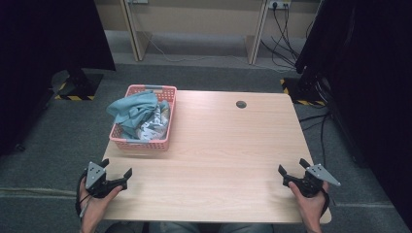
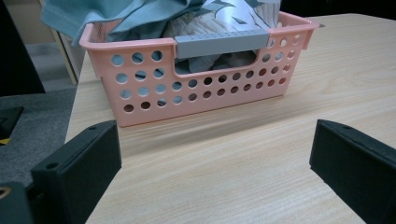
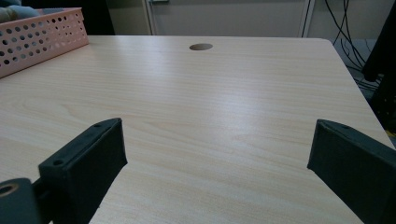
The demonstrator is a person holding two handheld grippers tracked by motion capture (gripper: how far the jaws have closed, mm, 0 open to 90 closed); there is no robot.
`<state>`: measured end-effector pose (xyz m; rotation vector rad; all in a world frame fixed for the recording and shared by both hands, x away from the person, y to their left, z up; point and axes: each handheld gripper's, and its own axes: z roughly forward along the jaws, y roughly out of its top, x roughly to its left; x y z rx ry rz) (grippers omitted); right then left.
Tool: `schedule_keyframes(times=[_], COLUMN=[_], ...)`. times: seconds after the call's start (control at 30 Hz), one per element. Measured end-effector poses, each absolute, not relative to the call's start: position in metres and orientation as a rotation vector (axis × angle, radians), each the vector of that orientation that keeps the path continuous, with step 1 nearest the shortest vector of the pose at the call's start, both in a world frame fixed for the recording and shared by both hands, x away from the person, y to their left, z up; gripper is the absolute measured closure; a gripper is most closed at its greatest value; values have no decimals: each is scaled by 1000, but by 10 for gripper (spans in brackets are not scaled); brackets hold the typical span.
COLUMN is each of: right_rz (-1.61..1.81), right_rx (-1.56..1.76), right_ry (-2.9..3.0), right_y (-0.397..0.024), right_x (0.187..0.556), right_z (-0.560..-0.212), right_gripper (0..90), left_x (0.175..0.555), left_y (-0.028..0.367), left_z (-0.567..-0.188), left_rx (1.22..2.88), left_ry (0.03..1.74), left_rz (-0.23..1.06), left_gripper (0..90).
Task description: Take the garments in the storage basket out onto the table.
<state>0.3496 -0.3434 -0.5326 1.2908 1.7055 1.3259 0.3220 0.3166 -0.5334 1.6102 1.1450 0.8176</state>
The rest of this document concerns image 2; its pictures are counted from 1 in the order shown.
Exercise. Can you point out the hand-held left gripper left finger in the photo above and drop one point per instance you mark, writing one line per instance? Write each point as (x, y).
(77, 168)

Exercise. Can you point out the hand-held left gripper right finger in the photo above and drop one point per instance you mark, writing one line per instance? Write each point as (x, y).
(358, 165)

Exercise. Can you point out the pink perforated plastic basket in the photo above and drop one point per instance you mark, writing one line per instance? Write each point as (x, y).
(218, 104)

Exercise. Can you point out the plain teal blue garment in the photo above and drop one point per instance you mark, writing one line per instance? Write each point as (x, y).
(93, 12)

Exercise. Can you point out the teal garment with leaf print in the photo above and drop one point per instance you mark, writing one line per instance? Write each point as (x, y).
(218, 14)

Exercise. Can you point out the black stand base with hazard stripes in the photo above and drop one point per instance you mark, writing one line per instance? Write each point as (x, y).
(7, 121)

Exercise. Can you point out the black curtain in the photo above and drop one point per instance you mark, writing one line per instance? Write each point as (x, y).
(342, 7)
(15, 46)

